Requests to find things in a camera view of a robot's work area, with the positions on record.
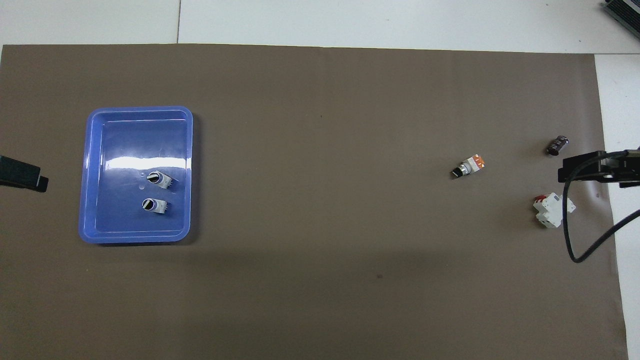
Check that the white rotary selector switch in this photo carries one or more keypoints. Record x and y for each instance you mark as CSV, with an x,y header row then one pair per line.
x,y
159,179
470,166
152,205

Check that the small black terminal block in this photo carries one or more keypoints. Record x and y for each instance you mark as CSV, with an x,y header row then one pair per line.
x,y
558,145

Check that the white circuit breaker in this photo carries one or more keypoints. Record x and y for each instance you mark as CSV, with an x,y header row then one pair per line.
x,y
550,212

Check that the blue plastic tray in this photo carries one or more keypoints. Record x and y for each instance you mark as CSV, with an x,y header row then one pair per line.
x,y
125,140

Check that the grey finned metal device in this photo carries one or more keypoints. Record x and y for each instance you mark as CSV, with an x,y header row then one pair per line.
x,y
625,12

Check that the brown paper table mat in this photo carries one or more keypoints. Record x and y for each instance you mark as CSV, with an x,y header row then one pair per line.
x,y
320,280

